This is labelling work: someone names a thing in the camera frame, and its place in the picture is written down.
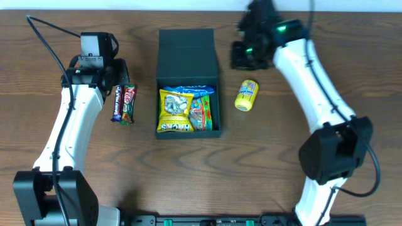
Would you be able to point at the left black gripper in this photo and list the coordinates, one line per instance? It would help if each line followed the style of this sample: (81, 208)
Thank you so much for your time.
(120, 71)

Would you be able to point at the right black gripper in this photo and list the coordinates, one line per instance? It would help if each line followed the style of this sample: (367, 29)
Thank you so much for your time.
(246, 58)

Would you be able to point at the purple Dairy Milk bar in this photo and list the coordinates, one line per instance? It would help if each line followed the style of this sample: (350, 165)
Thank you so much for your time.
(117, 112)

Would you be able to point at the yellow Mentos bottle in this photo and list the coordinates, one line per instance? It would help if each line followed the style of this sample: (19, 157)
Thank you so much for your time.
(246, 95)

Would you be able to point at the red green chocolate bar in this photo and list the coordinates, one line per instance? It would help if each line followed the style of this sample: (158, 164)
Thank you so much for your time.
(128, 104)

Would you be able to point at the blue Oreo cookie pack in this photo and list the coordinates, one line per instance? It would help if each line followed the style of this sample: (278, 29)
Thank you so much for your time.
(198, 91)

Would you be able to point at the dark green gift box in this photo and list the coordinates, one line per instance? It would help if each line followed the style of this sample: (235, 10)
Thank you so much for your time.
(187, 58)

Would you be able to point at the Haribo gummy bag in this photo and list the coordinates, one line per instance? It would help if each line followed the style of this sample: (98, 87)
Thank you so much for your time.
(200, 114)

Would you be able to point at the yellow Hacks candy bag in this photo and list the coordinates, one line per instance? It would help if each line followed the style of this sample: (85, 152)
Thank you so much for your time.
(174, 112)

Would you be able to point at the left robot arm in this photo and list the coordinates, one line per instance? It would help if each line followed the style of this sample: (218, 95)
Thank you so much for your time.
(55, 191)

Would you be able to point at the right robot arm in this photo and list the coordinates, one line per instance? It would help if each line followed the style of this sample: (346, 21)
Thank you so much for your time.
(339, 140)

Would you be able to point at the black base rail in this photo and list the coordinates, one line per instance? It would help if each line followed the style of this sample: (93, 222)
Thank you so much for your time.
(264, 220)

